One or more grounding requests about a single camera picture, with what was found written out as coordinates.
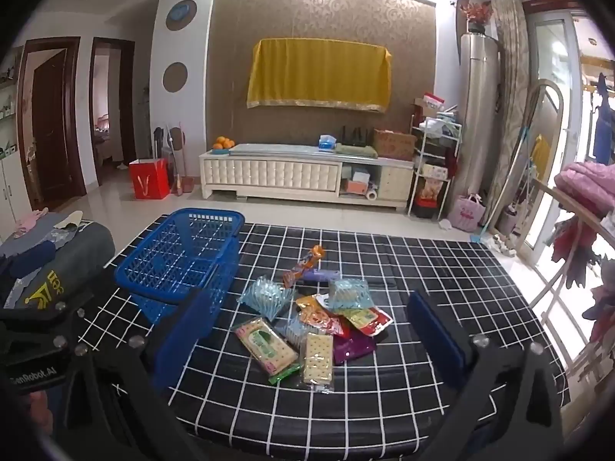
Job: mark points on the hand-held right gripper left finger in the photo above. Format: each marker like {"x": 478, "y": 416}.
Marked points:
{"x": 185, "y": 336}

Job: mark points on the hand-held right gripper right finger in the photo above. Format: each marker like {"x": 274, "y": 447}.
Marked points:
{"x": 435, "y": 341}

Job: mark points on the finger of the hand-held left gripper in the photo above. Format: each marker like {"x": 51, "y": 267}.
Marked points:
{"x": 62, "y": 312}
{"x": 43, "y": 348}

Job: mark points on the green white biscuit packet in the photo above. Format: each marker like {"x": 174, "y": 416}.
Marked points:
{"x": 264, "y": 346}

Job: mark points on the purple snack packet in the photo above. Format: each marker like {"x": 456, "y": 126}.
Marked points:
{"x": 353, "y": 349}

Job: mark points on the blue plastic basket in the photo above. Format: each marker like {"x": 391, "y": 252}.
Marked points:
{"x": 178, "y": 249}

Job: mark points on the clear blue striped pastry packet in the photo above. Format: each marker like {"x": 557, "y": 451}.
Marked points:
{"x": 292, "y": 330}
{"x": 266, "y": 294}

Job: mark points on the light blue snack packet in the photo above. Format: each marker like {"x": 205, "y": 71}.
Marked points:
{"x": 349, "y": 294}

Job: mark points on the orange red snack packet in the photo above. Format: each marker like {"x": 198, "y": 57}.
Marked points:
{"x": 322, "y": 324}

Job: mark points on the clear cracker packet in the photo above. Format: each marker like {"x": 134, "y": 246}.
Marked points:
{"x": 317, "y": 358}

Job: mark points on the yellow orange snack packet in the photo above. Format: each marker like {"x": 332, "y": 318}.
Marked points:
{"x": 310, "y": 302}

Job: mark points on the purple wafer bar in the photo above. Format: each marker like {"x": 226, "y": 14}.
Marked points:
{"x": 321, "y": 276}

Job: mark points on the orange long snack packet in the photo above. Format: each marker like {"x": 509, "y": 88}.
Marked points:
{"x": 305, "y": 261}

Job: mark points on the person's left hand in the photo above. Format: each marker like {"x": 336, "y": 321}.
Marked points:
{"x": 42, "y": 410}

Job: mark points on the grey cushion with crown print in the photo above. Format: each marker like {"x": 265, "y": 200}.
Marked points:
{"x": 81, "y": 254}

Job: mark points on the pink cloth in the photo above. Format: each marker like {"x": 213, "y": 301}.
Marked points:
{"x": 31, "y": 223}

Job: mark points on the black checked tablecloth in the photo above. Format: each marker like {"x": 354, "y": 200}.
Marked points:
{"x": 365, "y": 408}

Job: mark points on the pink tote bag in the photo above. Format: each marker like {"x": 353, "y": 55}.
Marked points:
{"x": 467, "y": 213}

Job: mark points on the wooden drying rack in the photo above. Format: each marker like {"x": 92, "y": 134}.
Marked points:
{"x": 562, "y": 283}

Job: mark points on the broom with dustpan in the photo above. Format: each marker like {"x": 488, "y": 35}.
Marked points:
{"x": 180, "y": 182}

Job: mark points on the red paper bag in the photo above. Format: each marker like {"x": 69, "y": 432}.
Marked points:
{"x": 150, "y": 180}

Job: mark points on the white paper roll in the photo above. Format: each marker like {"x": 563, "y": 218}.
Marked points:
{"x": 372, "y": 194}

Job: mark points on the red clothes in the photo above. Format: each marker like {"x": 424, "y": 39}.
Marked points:
{"x": 574, "y": 249}

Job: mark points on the orange box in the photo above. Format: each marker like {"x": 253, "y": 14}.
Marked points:
{"x": 357, "y": 187}

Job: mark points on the white tufted media cabinet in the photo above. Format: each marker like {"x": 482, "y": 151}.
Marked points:
{"x": 269, "y": 175}

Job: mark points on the dark wooden door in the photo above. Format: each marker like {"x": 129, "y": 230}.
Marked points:
{"x": 48, "y": 125}

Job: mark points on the pile of oranges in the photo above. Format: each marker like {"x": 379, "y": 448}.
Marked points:
{"x": 224, "y": 143}

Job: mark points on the cardboard box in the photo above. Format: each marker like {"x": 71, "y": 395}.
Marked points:
{"x": 394, "y": 144}

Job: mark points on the folded green cloth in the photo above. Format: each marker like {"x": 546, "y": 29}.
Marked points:
{"x": 355, "y": 151}

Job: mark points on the white metal shelf rack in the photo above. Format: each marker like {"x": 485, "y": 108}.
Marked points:
{"x": 435, "y": 127}

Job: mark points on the pink blanket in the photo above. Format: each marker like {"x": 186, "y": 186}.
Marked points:
{"x": 586, "y": 182}

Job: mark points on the blue tissue box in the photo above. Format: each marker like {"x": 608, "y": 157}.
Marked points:
{"x": 326, "y": 142}

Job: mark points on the red white box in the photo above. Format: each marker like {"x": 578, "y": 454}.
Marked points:
{"x": 431, "y": 103}

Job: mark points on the silver standing air conditioner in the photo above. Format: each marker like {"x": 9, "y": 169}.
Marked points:
{"x": 475, "y": 105}

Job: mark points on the arched floor mirror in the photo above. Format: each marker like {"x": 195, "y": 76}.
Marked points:
{"x": 552, "y": 105}

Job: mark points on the hanging clothes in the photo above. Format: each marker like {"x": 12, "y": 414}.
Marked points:
{"x": 604, "y": 125}

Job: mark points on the yellow cloth cover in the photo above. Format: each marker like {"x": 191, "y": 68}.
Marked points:
{"x": 317, "y": 74}

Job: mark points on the patterned beige curtain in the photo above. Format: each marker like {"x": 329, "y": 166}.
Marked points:
{"x": 511, "y": 57}

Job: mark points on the vase with red flowers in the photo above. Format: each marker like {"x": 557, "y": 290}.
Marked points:
{"x": 475, "y": 14}

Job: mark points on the dark wooden door frame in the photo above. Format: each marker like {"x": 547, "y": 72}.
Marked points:
{"x": 127, "y": 105}

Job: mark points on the round brown wall disc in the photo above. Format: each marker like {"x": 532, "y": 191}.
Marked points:
{"x": 175, "y": 77}

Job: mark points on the blue wall clock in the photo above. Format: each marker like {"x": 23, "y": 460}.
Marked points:
{"x": 181, "y": 12}

